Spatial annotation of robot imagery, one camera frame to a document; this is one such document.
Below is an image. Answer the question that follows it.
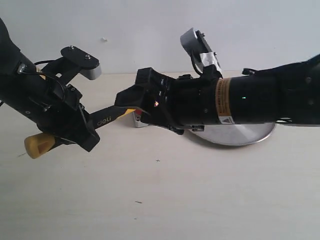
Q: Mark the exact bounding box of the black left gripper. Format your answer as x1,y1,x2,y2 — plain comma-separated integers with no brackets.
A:
24,72,100,152

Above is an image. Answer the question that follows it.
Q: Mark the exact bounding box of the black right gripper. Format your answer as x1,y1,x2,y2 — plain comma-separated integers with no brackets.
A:
114,67,224,135

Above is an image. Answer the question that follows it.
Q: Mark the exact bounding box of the yellow black claw hammer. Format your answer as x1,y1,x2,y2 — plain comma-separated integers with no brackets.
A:
24,105,136,159

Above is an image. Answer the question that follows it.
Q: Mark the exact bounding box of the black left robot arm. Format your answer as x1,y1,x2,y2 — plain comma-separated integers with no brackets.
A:
0,22,101,152

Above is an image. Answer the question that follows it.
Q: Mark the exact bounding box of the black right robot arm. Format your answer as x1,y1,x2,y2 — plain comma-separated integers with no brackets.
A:
114,53,320,135

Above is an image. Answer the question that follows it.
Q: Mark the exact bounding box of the red dome push button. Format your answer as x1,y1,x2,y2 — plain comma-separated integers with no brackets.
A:
133,109,148,128

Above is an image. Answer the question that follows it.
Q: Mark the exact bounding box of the round stainless steel plate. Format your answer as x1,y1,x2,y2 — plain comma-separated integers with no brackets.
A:
190,122,276,147

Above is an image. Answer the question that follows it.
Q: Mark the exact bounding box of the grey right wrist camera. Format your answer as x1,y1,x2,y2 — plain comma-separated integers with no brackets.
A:
180,27,223,78

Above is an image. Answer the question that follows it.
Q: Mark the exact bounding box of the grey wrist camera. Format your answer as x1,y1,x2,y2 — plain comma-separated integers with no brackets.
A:
34,45,102,86
180,27,223,78

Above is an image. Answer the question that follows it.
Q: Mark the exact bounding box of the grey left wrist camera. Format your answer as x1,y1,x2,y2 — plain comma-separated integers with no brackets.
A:
34,45,102,86

